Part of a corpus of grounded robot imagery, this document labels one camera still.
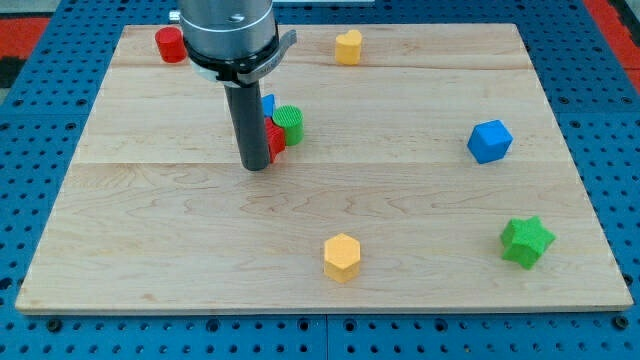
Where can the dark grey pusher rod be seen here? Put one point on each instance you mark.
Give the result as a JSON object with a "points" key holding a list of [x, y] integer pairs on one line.
{"points": [[245, 105]]}

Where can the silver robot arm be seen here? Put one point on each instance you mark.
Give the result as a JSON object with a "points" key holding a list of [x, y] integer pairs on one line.
{"points": [[231, 38]]}

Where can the yellow hexagon block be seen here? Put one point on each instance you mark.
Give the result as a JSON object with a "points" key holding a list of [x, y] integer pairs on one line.
{"points": [[342, 258]]}

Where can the small blue block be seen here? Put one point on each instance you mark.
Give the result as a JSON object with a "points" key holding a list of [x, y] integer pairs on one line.
{"points": [[268, 104]]}

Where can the red star block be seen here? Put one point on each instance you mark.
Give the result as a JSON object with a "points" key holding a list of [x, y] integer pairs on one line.
{"points": [[276, 139]]}

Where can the green cylinder block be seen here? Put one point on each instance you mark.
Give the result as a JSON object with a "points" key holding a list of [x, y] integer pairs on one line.
{"points": [[291, 119]]}

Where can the red cylinder block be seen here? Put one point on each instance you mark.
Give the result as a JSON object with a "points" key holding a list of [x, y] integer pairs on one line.
{"points": [[169, 41]]}

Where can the yellow heart block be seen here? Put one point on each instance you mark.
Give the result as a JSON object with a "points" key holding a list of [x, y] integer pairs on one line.
{"points": [[348, 47]]}

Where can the wooden board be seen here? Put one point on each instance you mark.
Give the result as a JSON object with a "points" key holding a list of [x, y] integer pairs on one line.
{"points": [[157, 216]]}

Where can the blue cube block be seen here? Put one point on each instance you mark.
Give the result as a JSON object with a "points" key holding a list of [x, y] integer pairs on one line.
{"points": [[489, 141]]}

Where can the green star block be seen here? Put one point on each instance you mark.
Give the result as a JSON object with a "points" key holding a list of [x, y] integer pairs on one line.
{"points": [[525, 241]]}

